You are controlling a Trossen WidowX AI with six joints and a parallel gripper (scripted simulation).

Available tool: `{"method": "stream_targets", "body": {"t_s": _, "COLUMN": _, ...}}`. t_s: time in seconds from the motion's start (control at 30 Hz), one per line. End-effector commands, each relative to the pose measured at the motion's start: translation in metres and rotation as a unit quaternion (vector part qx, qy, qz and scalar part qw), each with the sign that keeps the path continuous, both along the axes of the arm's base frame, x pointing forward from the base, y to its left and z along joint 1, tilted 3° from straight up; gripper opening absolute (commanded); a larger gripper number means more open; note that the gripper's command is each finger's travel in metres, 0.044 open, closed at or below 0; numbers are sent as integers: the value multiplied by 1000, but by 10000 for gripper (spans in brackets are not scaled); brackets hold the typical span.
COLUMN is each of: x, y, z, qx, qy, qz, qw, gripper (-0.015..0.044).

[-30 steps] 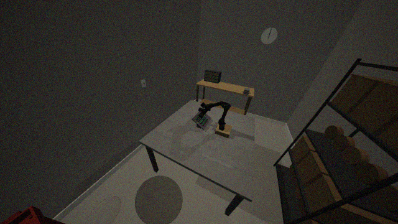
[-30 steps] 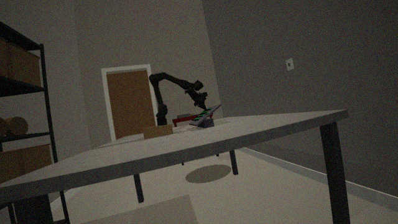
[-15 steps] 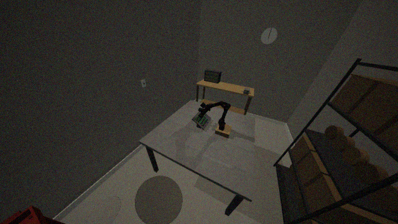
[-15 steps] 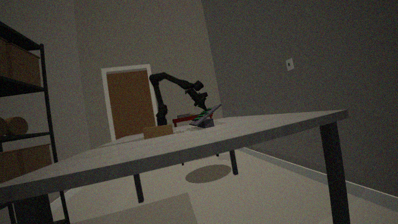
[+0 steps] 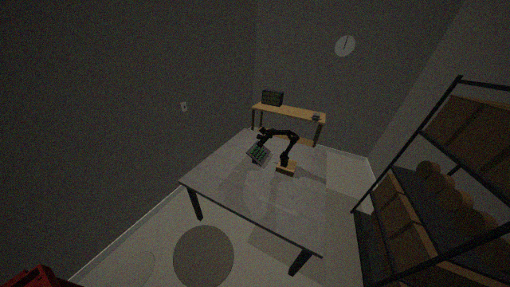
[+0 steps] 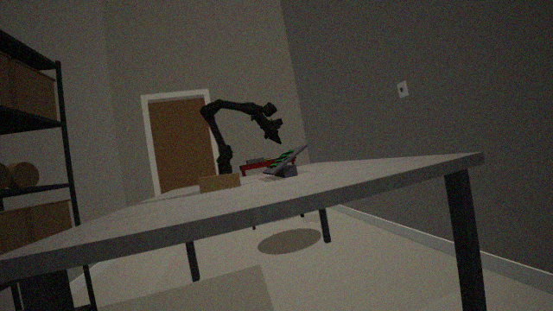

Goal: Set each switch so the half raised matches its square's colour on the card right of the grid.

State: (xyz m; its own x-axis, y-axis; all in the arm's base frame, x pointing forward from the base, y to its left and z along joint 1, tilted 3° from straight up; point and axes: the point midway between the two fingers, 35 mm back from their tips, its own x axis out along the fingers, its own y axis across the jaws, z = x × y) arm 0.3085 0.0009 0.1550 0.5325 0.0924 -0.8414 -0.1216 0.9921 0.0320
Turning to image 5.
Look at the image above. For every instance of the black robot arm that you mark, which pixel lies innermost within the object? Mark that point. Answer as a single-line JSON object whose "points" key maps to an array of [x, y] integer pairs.
{"points": [[271, 132]]}

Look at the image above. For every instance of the grey switch panel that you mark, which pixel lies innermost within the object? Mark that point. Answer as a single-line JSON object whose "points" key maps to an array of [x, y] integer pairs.
{"points": [[258, 155]]}

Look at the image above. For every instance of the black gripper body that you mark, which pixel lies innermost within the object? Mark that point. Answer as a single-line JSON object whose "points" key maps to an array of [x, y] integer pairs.
{"points": [[260, 144]]}

